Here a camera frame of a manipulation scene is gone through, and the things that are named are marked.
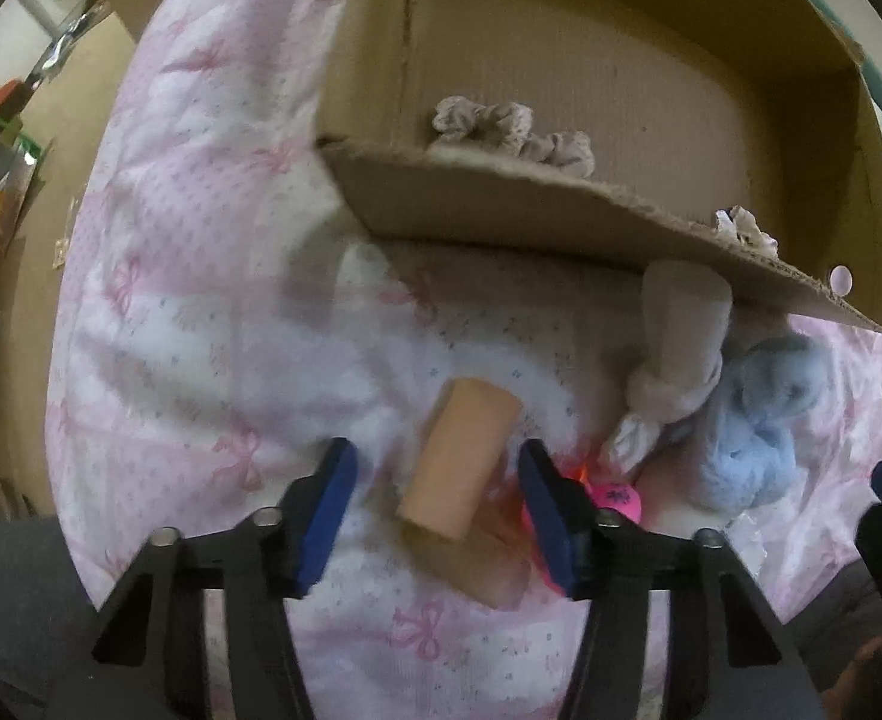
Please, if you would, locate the brown cardboard box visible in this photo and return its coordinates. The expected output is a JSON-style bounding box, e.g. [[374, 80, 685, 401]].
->
[[313, 0, 882, 338]]

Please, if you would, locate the clear plastic wrapper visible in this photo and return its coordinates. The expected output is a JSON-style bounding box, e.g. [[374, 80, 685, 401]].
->
[[722, 514, 768, 567]]

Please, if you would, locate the small patterned crumpled cloth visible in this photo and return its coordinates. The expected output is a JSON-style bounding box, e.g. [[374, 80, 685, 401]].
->
[[711, 204, 779, 260]]

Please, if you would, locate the pink bow print blanket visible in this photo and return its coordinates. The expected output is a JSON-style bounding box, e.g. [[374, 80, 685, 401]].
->
[[43, 0, 882, 720]]

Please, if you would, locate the white knotted sock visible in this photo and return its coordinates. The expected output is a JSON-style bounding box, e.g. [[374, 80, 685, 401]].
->
[[598, 261, 734, 475]]

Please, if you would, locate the light blue plush toy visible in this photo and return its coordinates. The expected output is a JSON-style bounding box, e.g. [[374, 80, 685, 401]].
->
[[688, 336, 832, 515]]

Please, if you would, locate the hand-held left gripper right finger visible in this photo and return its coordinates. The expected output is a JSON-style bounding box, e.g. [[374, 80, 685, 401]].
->
[[518, 439, 826, 720]]

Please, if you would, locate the person's right hand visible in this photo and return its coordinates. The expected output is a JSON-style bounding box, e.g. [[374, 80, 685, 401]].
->
[[823, 636, 882, 720]]

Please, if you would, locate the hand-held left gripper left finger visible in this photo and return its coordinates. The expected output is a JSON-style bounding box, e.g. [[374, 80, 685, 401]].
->
[[43, 436, 359, 720]]

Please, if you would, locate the bright pink round toy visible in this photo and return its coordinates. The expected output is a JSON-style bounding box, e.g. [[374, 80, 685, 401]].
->
[[520, 465, 643, 586]]

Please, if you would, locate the beige stocking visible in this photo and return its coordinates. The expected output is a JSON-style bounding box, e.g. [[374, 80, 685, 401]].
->
[[396, 379, 536, 611]]

